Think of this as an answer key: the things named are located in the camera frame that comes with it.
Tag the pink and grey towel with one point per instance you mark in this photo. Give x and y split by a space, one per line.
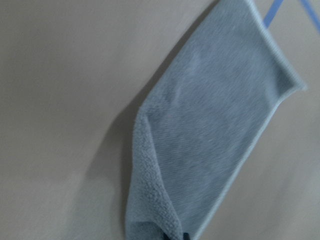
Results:
201 120

